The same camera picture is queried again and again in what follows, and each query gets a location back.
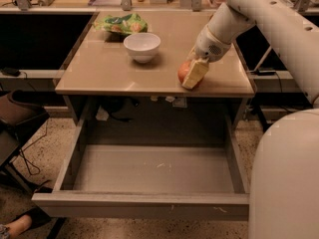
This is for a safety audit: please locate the red apple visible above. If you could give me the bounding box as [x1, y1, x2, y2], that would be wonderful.
[177, 61, 202, 90]

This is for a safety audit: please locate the grey cabinet with tan top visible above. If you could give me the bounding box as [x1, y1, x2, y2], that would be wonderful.
[56, 11, 254, 130]

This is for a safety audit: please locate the green chip bag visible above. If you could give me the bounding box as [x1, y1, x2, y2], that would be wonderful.
[93, 13, 149, 36]

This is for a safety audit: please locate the open grey top drawer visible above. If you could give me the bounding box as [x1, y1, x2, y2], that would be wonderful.
[33, 115, 249, 220]

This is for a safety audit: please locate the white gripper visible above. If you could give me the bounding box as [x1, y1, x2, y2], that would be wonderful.
[183, 25, 231, 89]

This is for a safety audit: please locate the white ceramic bowl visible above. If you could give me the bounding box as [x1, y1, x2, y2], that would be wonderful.
[124, 33, 160, 63]

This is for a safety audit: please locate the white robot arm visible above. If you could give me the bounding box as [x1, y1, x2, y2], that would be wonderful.
[188, 0, 319, 239]

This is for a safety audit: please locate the black power adapter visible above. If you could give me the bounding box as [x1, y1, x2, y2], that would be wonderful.
[256, 68, 276, 76]
[1, 68, 21, 77]

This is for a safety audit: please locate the black power adapter right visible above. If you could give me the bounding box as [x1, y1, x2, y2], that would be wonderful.
[256, 68, 276, 76]

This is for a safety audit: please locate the dark brown chair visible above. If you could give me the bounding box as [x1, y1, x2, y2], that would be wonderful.
[0, 91, 50, 193]

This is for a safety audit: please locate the person's foot with black shoe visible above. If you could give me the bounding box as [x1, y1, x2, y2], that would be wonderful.
[0, 207, 51, 239]

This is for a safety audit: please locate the black power adapter left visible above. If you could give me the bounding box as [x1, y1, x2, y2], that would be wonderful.
[1, 68, 21, 77]

